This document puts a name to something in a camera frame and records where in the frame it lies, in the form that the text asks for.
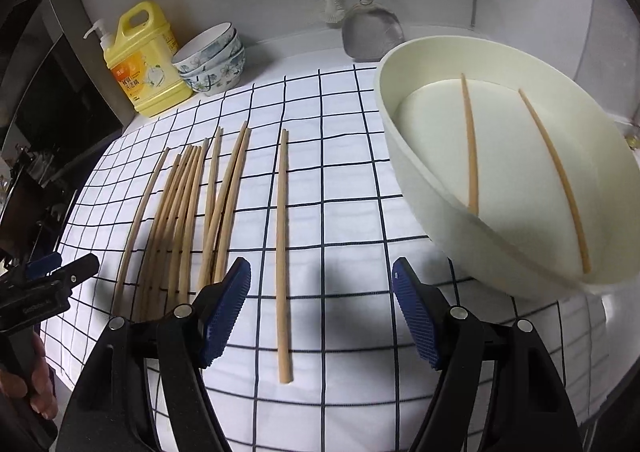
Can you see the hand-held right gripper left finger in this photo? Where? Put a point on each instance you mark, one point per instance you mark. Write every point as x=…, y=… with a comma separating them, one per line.
x=227, y=312

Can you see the person's left hand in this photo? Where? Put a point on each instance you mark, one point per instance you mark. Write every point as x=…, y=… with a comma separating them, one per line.
x=44, y=382

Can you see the floral ceramic bowl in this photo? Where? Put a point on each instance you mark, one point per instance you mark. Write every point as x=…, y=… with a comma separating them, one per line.
x=229, y=64
x=220, y=83
x=205, y=49

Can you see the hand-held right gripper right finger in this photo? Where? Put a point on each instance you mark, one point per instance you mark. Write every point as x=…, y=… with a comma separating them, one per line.
x=415, y=317

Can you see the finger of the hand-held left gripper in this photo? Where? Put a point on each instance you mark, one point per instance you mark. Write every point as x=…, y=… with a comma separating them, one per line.
x=46, y=263
x=80, y=268

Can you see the row of wooden chopsticks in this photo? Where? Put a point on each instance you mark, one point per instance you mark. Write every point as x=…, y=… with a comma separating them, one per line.
x=172, y=217

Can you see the white black checkered cloth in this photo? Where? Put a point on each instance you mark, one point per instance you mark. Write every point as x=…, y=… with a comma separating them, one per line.
x=350, y=157

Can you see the yellow detergent bottle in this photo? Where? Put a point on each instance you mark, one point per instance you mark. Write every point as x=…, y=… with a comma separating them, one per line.
x=145, y=77

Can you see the white plastic basin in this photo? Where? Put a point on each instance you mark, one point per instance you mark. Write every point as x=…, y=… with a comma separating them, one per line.
x=515, y=192

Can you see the wooden chopstick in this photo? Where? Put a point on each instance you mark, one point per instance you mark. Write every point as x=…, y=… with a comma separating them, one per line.
x=556, y=167
x=282, y=257
x=470, y=147

